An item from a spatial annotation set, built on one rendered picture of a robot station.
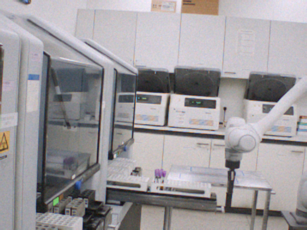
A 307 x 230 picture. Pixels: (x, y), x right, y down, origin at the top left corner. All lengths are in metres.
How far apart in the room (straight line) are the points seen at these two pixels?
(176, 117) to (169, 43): 0.88
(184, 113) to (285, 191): 1.41
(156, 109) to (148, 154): 0.50
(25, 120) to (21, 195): 0.19
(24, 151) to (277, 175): 3.64
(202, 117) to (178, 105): 0.29
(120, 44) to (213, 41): 1.08
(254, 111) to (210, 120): 0.48
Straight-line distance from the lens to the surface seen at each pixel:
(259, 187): 2.27
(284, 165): 4.40
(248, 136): 1.72
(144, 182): 1.96
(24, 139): 1.01
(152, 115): 4.26
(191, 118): 4.24
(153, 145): 4.30
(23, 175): 1.03
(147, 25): 4.61
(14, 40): 0.92
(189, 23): 4.58
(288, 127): 4.36
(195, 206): 1.95
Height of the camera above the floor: 1.34
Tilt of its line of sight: 4 degrees down
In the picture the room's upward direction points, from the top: 4 degrees clockwise
